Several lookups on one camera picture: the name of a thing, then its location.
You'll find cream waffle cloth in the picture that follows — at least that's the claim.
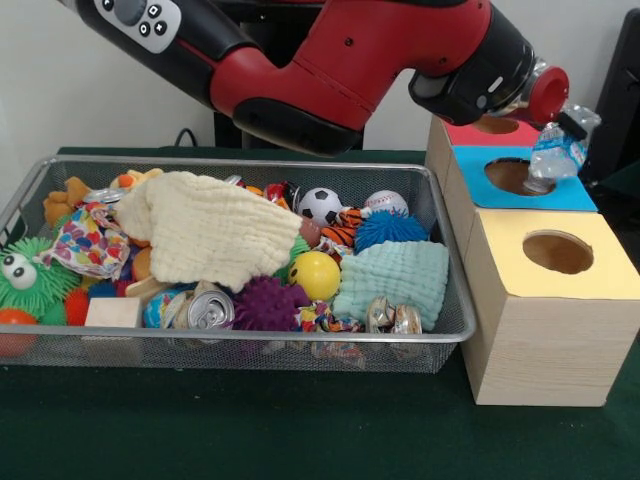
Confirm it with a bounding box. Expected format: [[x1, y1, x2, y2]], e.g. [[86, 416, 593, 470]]
[[113, 170, 303, 294]]

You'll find shallow wire mesh bin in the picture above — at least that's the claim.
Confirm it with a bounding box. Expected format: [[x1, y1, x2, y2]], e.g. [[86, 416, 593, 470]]
[[0, 154, 477, 374]]

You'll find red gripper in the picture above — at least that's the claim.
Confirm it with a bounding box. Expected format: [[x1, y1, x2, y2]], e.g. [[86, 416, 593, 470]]
[[522, 66, 588, 140]]

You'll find crushed clear plastic bottle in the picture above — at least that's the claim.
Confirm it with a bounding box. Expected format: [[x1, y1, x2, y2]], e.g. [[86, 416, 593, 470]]
[[522, 103, 603, 196]]

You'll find small white baseball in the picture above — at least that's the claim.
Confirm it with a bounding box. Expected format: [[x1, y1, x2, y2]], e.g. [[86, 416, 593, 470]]
[[363, 190, 410, 217]]

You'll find crushed silver can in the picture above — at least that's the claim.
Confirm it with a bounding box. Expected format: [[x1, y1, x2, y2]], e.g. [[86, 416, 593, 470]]
[[364, 295, 424, 335]]

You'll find purple spiky ball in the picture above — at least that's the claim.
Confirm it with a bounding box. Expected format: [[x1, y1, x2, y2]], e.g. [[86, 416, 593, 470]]
[[232, 274, 311, 332]]

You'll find dark green table cloth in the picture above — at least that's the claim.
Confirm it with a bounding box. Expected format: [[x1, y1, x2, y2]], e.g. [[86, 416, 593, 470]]
[[0, 146, 640, 480], [594, 160, 640, 201]]

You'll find green spiky googly-eyed toy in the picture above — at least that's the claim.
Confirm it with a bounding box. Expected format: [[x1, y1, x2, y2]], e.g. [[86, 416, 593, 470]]
[[0, 237, 69, 326]]

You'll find silver drinks can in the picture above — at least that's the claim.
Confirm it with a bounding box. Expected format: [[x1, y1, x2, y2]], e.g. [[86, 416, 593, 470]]
[[187, 289, 236, 332]]

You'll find small soccer ball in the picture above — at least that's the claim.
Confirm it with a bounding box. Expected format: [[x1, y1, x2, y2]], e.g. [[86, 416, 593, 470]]
[[298, 187, 345, 226]]

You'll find black upright panel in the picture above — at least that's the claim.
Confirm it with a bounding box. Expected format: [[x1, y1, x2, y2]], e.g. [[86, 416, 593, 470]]
[[574, 7, 640, 186]]

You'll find wooden box with three holes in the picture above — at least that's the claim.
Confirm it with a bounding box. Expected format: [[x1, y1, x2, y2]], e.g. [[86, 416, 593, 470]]
[[424, 97, 640, 407]]

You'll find yellow smiley face ball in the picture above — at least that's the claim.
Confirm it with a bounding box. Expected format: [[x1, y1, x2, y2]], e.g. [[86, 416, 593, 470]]
[[287, 250, 342, 302]]

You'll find light blue waffle cloth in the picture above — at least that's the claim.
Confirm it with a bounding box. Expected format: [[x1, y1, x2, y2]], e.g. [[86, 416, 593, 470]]
[[331, 241, 450, 331]]

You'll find blue spiky rubber ball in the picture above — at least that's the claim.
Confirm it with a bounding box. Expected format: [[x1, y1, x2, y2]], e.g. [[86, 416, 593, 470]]
[[353, 209, 431, 251]]

